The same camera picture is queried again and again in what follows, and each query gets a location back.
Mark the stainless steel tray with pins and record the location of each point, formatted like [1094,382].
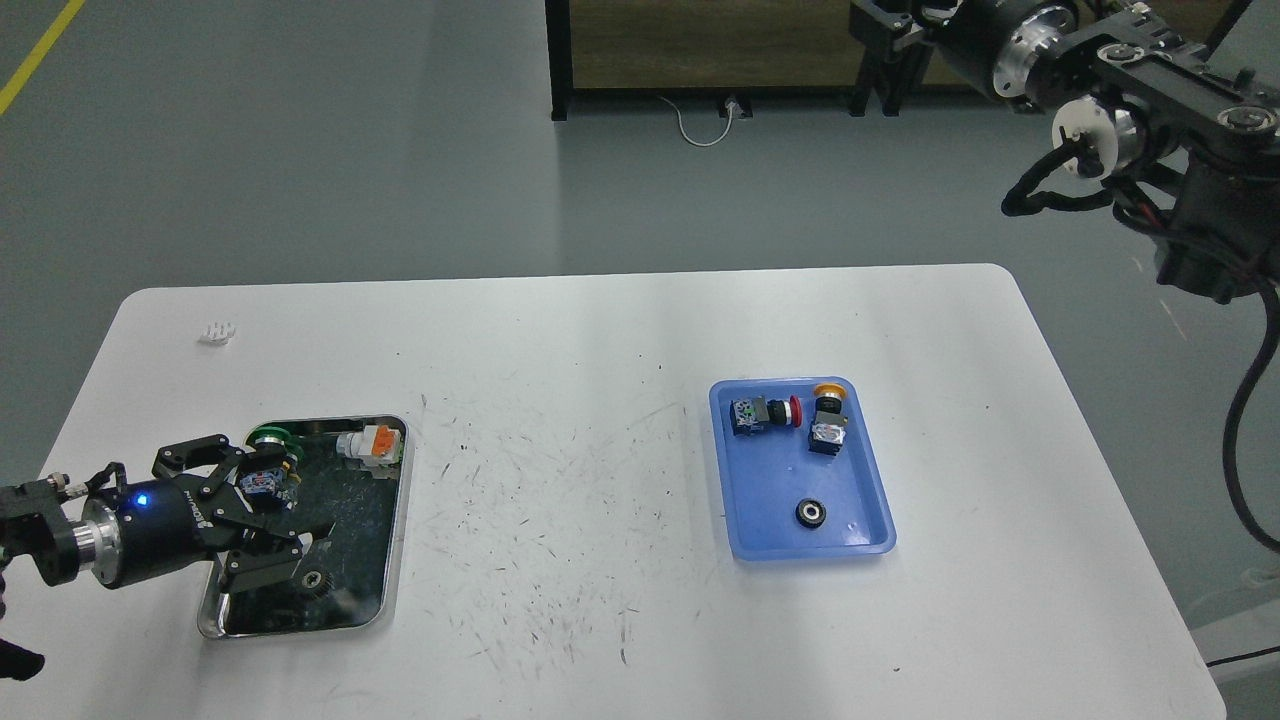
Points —
[361,554]

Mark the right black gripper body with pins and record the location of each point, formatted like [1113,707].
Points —
[994,45]

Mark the left wooden black cabinet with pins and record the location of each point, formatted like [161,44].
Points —
[745,49]

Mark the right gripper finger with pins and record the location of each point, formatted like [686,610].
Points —
[888,28]

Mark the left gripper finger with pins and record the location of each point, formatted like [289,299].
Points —
[266,552]
[215,453]

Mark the blue plastic tray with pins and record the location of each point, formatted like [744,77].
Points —
[763,477]

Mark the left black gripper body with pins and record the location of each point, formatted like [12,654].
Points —
[134,532]

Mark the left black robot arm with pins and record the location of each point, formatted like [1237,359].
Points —
[40,519]

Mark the small white plastic piece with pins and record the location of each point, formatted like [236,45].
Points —
[218,334]

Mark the right wooden black cabinet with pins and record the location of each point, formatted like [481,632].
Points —
[1127,52]

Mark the red push button switch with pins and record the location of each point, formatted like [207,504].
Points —
[753,415]

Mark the yellow push button switch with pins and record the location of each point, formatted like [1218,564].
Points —
[829,426]

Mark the orange white switch part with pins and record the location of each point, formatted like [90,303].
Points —
[376,448]

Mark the wooden black cabinet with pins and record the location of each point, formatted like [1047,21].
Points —
[1127,52]
[745,49]

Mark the green push button switch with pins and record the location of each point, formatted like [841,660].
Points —
[267,476]

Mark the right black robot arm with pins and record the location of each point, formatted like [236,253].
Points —
[1142,127]

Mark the black gear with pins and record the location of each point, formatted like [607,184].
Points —
[315,584]
[810,513]

